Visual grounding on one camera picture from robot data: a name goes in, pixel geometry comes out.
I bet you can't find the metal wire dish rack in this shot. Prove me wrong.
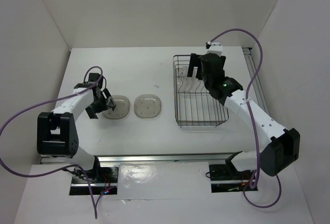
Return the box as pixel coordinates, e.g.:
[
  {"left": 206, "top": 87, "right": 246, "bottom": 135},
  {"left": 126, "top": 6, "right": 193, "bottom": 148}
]
[{"left": 173, "top": 55, "right": 229, "bottom": 128}]

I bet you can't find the clear plate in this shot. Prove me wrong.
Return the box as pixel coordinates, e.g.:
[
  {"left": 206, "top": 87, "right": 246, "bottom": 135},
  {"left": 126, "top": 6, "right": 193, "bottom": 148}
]
[
  {"left": 185, "top": 68, "right": 197, "bottom": 93},
  {"left": 177, "top": 65, "right": 189, "bottom": 93}
]

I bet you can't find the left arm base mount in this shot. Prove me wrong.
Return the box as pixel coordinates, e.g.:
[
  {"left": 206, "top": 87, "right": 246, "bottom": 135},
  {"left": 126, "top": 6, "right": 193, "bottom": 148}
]
[{"left": 64, "top": 165, "right": 119, "bottom": 196}]

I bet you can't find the aluminium rail front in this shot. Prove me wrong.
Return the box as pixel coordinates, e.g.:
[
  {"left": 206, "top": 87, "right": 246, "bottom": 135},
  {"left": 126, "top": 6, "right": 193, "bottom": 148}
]
[{"left": 98, "top": 153, "right": 232, "bottom": 165}]

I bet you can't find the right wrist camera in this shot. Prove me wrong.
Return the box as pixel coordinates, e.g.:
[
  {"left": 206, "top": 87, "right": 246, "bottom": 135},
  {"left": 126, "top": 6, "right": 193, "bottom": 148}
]
[{"left": 206, "top": 41, "right": 223, "bottom": 57}]

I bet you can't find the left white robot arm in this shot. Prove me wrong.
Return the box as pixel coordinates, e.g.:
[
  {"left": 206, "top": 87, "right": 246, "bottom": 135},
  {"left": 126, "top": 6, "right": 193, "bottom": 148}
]
[{"left": 37, "top": 73, "right": 116, "bottom": 182}]

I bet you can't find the smoky plate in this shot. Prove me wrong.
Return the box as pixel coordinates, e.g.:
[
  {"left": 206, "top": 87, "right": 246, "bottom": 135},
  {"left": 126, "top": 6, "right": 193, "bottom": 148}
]
[
  {"left": 102, "top": 95, "right": 130, "bottom": 119},
  {"left": 134, "top": 94, "right": 162, "bottom": 118}
]

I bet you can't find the aluminium rail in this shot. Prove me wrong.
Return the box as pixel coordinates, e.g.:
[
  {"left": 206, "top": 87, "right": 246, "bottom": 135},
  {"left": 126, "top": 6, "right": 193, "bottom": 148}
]
[
  {"left": 242, "top": 47, "right": 269, "bottom": 114},
  {"left": 98, "top": 153, "right": 232, "bottom": 165}
]

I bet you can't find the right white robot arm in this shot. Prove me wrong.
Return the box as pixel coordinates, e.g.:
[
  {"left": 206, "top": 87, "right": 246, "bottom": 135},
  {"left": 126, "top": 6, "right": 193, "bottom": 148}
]
[{"left": 188, "top": 53, "right": 300, "bottom": 179}]

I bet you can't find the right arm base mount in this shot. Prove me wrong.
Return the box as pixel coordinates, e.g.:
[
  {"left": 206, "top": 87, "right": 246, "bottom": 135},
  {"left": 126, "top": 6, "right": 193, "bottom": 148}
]
[{"left": 205, "top": 163, "right": 258, "bottom": 193}]

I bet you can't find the aluminium rail right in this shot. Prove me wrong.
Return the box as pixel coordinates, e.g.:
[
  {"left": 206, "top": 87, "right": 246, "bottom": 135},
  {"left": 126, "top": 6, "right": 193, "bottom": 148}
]
[{"left": 242, "top": 47, "right": 269, "bottom": 114}]

